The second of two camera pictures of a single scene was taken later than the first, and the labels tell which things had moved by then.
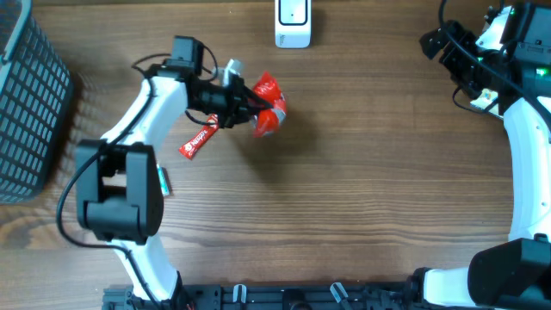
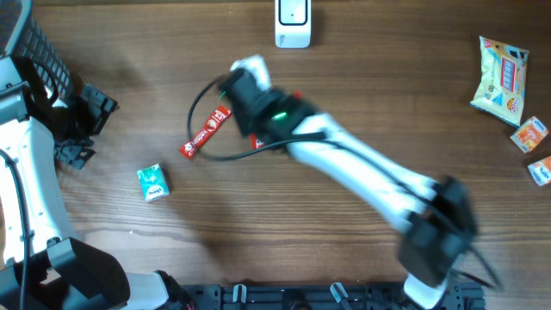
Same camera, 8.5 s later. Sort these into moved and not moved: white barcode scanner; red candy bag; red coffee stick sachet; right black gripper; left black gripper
Moved: red candy bag; right black gripper; left black gripper
Not moved: red coffee stick sachet; white barcode scanner
